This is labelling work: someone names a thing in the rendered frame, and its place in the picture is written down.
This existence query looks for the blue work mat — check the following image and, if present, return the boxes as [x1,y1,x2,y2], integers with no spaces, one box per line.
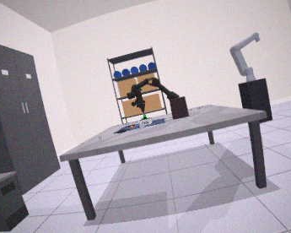
[118,118,166,131]

